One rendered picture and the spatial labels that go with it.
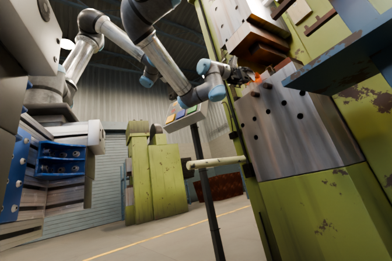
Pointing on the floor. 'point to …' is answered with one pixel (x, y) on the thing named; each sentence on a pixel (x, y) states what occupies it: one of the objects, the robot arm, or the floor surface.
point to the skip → (221, 186)
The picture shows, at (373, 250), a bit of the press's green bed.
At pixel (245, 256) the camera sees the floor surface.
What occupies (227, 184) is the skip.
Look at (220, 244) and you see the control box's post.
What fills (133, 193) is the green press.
